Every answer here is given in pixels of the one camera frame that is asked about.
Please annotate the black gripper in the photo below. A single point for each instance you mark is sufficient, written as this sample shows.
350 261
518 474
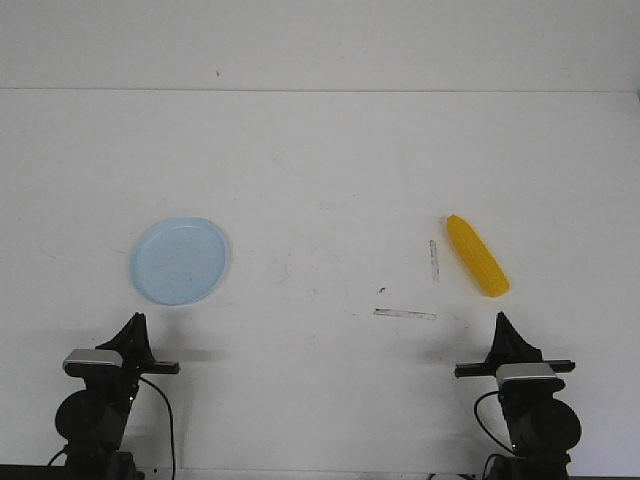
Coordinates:
505 334
137 359

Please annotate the yellow corn cob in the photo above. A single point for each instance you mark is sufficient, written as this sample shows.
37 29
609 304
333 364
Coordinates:
476 257

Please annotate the light blue round plate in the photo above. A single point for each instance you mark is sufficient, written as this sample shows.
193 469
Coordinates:
179 261

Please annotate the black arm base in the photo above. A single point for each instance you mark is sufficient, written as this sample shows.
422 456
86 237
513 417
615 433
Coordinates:
535 467
114 466

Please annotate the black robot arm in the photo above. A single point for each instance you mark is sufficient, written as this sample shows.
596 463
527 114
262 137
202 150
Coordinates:
537 422
93 420

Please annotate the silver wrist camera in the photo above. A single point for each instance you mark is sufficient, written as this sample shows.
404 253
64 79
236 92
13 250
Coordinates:
92 357
524 372

